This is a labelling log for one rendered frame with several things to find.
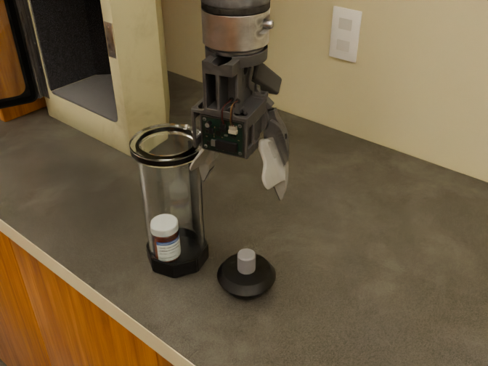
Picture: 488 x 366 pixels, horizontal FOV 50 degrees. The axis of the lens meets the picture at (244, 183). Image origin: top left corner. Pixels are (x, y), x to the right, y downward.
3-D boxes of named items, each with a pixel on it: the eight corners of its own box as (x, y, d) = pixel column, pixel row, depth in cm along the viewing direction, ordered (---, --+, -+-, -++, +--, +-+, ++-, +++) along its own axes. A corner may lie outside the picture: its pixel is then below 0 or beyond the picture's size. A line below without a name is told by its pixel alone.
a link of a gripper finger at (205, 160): (171, 184, 70) (194, 136, 64) (192, 163, 74) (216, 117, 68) (189, 198, 69) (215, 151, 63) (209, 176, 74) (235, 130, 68)
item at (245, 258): (283, 274, 84) (285, 243, 80) (262, 314, 77) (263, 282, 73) (232, 258, 87) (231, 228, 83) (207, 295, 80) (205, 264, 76)
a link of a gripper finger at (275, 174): (267, 218, 66) (236, 156, 62) (283, 194, 70) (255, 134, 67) (288, 215, 64) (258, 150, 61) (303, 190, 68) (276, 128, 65)
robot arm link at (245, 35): (219, -5, 60) (285, 2, 58) (220, 33, 63) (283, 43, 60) (188, 11, 55) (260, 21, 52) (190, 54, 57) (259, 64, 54)
